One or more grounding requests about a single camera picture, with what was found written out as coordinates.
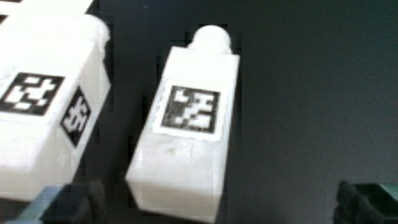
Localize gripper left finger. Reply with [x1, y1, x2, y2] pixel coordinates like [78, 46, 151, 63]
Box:
[16, 181, 107, 224]

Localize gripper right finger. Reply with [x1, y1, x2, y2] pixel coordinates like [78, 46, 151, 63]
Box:
[336, 181, 398, 224]

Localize white leg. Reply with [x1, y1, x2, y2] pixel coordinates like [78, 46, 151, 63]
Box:
[0, 0, 110, 201]
[124, 25, 240, 224]

